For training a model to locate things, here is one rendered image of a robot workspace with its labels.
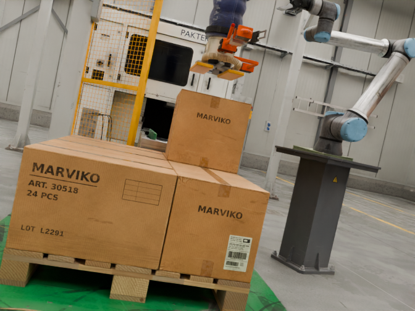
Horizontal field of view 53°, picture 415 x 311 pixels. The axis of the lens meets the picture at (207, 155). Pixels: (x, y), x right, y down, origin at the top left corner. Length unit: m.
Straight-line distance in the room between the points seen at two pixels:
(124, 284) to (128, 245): 0.16
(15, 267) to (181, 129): 1.07
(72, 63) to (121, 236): 2.22
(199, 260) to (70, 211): 0.56
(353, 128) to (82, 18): 2.33
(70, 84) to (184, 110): 1.59
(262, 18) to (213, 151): 10.51
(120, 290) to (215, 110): 1.08
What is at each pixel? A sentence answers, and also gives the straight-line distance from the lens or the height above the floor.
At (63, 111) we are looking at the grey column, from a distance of 3.67.
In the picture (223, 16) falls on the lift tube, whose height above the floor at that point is 1.43.
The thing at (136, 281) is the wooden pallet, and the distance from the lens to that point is 1.78.
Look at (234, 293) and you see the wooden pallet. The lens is 1.86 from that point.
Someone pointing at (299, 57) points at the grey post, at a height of 2.06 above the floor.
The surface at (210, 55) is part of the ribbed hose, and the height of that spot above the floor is 1.17.
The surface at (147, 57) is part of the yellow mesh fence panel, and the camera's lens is 3.71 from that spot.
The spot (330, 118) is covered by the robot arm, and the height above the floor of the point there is 0.99.
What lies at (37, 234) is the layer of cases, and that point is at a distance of 1.76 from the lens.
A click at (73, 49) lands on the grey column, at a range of 3.70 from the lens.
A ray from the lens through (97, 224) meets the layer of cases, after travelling 1.72.
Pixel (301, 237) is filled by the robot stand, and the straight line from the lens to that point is 2.79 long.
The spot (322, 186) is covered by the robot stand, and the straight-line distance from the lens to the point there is 2.71.
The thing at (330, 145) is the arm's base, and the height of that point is 0.82.
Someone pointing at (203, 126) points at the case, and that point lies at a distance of 2.29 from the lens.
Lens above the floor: 0.73
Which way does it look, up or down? 3 degrees down
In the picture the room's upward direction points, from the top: 12 degrees clockwise
